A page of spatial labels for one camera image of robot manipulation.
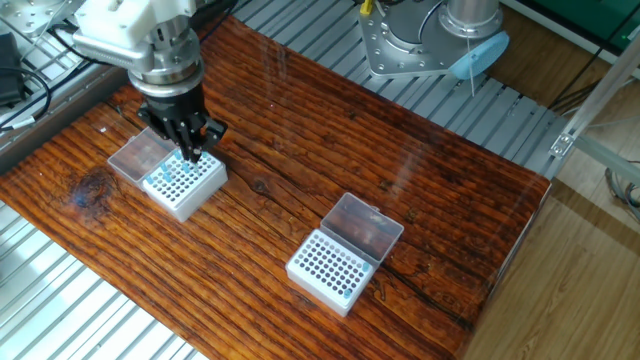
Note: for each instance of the clear plastic holder lid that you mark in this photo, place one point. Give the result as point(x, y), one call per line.
point(362, 230)
point(137, 157)

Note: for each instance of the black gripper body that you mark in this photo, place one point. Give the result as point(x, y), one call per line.
point(177, 110)

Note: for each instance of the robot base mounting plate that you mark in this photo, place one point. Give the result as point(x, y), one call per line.
point(395, 55)

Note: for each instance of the silver metal mounting plate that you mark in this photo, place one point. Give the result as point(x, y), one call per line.
point(30, 15)

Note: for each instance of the aluminium frame beam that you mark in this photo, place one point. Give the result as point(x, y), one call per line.
point(595, 105)

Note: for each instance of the glossy wood grain board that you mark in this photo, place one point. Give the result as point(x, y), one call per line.
point(300, 165)

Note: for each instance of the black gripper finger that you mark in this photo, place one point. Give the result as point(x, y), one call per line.
point(162, 127)
point(214, 130)

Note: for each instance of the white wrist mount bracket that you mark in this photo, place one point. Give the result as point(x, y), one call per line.
point(115, 25)

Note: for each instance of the black power adapter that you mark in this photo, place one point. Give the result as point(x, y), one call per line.
point(10, 70)

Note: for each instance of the white pipette tip holder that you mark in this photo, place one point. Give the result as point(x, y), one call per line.
point(200, 200)
point(345, 300)

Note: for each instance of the yellow plastic clip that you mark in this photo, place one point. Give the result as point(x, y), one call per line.
point(366, 7)

